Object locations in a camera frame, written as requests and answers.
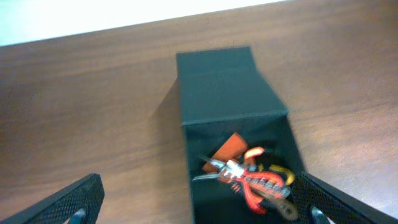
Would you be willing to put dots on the dark green box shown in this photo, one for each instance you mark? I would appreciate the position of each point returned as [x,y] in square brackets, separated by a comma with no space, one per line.
[223,93]

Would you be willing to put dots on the yellow black screwdriver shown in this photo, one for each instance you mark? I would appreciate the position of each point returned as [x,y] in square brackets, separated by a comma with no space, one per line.
[287,175]

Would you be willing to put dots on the small red cutting pliers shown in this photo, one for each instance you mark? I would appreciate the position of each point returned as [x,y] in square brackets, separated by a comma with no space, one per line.
[255,202]

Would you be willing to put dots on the orange socket bit rail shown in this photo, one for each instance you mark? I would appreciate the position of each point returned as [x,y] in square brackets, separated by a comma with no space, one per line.
[267,188]

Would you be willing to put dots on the orange scraper wooden handle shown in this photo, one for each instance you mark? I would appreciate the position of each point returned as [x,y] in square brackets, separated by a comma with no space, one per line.
[234,148]

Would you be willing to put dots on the orange needle nose pliers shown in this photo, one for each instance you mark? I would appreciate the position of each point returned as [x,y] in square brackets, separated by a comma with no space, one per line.
[232,171]

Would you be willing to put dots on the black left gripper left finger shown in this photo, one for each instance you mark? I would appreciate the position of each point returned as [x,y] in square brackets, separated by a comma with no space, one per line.
[79,202]

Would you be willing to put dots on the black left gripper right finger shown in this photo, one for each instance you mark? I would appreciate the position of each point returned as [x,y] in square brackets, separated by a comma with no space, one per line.
[319,202]

